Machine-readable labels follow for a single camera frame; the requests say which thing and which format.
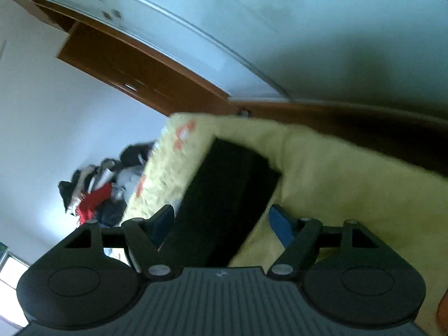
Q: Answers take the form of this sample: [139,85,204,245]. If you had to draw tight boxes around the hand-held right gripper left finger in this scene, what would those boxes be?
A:
[61,204,176,281]

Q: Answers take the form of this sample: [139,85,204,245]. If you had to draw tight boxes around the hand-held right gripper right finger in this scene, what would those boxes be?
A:
[268,204,384,281]

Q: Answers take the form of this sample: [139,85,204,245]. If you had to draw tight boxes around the black pants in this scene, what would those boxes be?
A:
[159,138,283,269]

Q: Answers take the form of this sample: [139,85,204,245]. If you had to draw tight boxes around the blue padded jacket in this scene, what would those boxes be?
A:
[95,201,127,227]

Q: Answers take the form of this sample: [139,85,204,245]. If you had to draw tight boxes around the black garment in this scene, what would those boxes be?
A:
[120,142,157,167]

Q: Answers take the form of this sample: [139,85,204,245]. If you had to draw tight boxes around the red padded jacket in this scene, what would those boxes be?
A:
[76,183,113,226]

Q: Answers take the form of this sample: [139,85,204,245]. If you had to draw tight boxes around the pile of folded clothes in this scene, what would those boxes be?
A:
[58,142,157,227]

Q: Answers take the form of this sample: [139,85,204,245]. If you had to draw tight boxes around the yellow carrot print blanket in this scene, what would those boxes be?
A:
[121,112,448,336]

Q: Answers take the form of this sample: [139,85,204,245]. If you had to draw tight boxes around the brown wooden trim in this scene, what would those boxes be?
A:
[229,100,448,174]

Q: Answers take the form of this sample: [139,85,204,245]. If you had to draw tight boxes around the brown wooden door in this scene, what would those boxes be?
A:
[0,0,82,36]
[57,20,236,117]

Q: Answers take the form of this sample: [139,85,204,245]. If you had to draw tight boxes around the window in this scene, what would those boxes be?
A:
[0,243,30,328]

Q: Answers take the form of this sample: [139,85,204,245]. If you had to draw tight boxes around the flower wall decals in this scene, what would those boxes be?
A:
[93,0,122,22]

